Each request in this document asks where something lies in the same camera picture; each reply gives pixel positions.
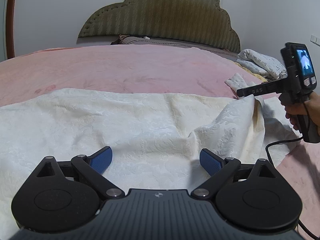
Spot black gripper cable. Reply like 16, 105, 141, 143
265, 135, 320, 240

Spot brown wooden door frame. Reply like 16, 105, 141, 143
5, 0, 16, 59

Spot pink bed blanket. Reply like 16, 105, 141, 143
0, 44, 320, 238

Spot white textured pants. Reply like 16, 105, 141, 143
1, 88, 298, 239

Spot olive padded headboard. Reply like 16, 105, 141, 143
78, 0, 241, 53

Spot white printed folded quilt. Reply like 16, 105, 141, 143
236, 49, 287, 80

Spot grey striped pillow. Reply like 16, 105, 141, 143
111, 35, 239, 62

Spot person's right hand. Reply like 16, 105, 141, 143
278, 90, 320, 131

